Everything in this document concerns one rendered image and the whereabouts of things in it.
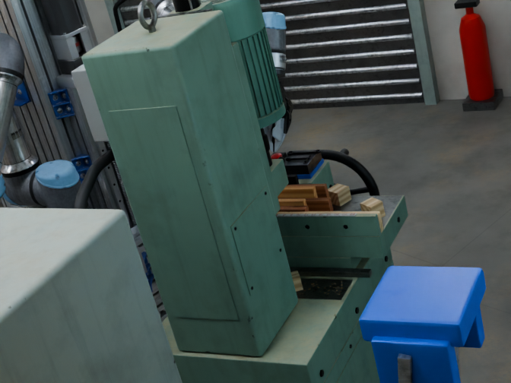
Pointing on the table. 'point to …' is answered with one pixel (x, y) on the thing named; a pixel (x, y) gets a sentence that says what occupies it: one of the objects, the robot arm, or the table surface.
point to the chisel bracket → (279, 175)
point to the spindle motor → (254, 56)
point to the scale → (316, 215)
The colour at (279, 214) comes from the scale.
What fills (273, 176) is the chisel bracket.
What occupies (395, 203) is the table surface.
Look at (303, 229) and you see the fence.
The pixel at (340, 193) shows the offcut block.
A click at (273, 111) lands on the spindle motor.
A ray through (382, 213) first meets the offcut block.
